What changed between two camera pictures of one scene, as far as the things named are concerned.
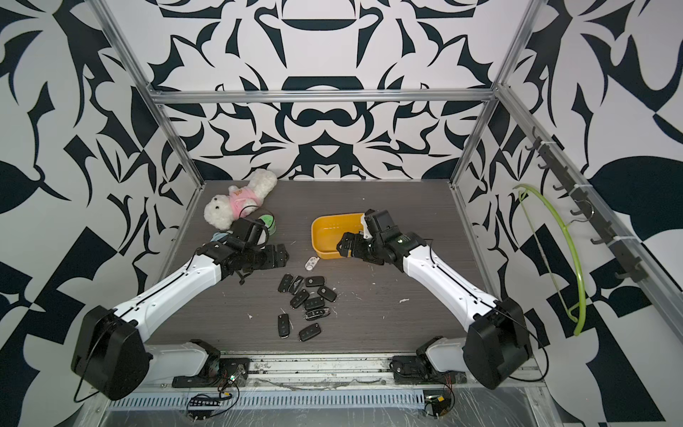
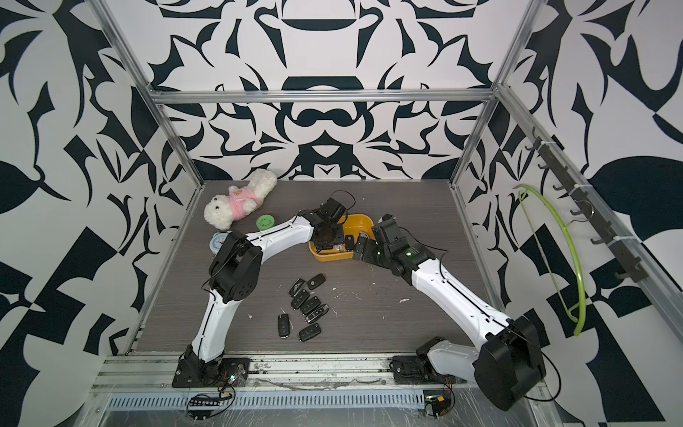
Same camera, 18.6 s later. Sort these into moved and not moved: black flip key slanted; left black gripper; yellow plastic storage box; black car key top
Moved: left black gripper
Not moved: black car key top; black flip key slanted; yellow plastic storage box
